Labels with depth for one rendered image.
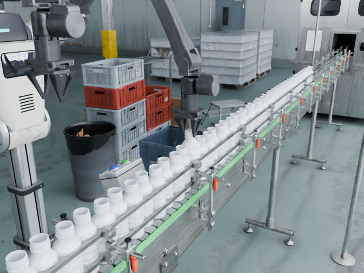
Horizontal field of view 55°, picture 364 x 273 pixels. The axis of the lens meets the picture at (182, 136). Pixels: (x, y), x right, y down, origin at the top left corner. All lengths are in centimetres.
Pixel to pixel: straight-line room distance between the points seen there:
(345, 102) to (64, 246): 531
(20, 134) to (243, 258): 174
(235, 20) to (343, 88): 676
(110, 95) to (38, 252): 293
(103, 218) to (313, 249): 210
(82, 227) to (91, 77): 294
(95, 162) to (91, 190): 28
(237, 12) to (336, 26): 654
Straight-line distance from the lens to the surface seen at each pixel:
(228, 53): 782
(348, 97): 580
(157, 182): 104
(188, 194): 123
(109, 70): 356
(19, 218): 161
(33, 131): 144
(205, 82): 112
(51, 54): 88
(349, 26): 569
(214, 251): 262
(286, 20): 1150
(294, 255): 269
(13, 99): 136
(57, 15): 84
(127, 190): 95
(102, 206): 87
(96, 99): 374
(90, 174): 313
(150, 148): 186
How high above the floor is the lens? 159
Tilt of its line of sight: 19 degrees down
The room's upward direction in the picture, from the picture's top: straight up
